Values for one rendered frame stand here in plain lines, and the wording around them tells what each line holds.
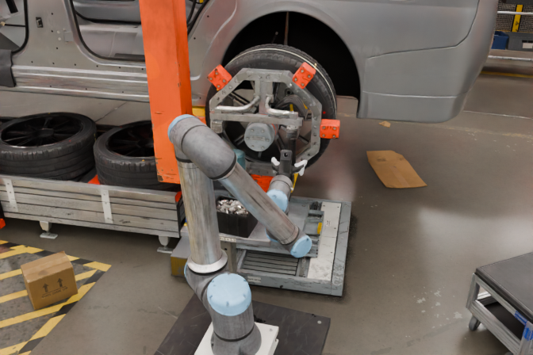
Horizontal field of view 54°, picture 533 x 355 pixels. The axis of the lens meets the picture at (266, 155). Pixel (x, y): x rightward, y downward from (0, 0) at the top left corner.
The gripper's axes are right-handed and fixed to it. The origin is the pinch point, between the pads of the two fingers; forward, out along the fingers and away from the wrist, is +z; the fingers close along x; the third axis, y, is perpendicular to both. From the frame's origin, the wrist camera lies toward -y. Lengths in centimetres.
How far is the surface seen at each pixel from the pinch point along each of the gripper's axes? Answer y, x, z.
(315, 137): 1.4, 8.1, 26.5
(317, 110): -12.6, 8.8, 26.1
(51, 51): -21, -156, 74
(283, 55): -34, -10, 39
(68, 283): 73, -110, -16
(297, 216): 60, -2, 46
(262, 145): 0.8, -14.9, 12.0
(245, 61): -32, -27, 35
